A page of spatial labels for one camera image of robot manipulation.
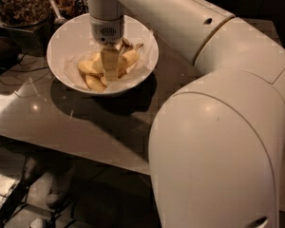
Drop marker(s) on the snack tray in background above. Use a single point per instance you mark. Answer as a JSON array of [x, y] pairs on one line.
[[71, 8]]

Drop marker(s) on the white shoe under table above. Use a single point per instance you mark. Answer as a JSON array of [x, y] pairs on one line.
[[59, 188]]

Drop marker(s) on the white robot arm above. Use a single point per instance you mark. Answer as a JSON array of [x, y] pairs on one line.
[[216, 145]]

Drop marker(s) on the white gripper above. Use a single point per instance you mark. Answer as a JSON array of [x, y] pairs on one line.
[[106, 30]]

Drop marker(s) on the white plastic scoop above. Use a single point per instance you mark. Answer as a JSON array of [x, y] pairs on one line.
[[59, 19]]

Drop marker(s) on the dark round device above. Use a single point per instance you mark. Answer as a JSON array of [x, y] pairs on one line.
[[9, 52]]

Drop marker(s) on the white ceramic bowl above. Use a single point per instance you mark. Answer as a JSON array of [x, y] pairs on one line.
[[74, 37]]

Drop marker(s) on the white paper bowl liner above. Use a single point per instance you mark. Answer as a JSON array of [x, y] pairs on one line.
[[135, 74]]

